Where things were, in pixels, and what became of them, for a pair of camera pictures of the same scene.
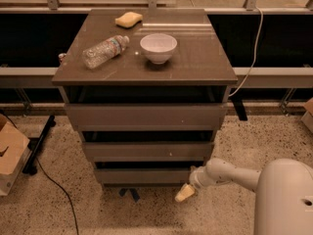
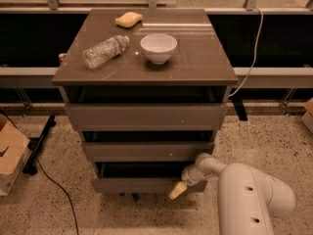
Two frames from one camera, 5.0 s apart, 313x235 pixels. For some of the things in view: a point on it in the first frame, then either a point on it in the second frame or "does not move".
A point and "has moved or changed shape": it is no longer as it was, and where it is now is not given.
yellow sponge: (128, 20) does not move
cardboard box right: (307, 118) does not move
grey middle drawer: (150, 151) does not move
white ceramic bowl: (158, 48) does not move
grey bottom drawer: (143, 176) has moved or changed shape
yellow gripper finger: (186, 191) -> (180, 187)
